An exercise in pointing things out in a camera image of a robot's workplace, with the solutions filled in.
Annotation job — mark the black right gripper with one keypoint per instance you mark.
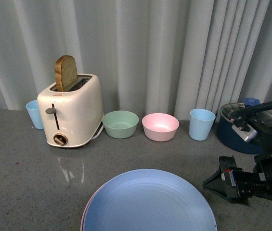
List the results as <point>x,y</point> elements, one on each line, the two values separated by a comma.
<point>236,186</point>

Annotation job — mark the blue plate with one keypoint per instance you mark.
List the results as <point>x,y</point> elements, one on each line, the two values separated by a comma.
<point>149,200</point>

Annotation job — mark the pink plate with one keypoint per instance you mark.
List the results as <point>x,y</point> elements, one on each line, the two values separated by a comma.
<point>86,207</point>

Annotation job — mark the light blue cup right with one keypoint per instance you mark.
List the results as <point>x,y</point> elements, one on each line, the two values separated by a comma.
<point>201,121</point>

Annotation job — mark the light blue cup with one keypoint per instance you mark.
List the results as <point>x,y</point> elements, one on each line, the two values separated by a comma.
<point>33,111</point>
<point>201,121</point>

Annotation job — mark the glass pot lid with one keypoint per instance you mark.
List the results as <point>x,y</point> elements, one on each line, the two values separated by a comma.
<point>253,113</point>

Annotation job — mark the dark blue pot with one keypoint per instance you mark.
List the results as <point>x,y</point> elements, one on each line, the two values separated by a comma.
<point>232,140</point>

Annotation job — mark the pink bowl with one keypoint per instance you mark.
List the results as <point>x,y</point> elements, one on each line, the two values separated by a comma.
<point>160,126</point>

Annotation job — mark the green bowl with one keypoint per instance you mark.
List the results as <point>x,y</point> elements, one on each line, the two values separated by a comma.
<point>120,124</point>

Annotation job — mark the grey curtain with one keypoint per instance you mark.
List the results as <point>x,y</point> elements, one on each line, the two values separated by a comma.
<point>168,56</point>

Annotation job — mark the cream toaster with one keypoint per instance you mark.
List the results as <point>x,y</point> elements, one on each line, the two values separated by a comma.
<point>71,118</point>

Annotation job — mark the toast bread slice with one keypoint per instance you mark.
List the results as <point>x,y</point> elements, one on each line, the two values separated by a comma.
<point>65,72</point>

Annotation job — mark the light blue cup left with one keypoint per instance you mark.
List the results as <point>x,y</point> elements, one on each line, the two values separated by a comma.
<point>33,111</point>

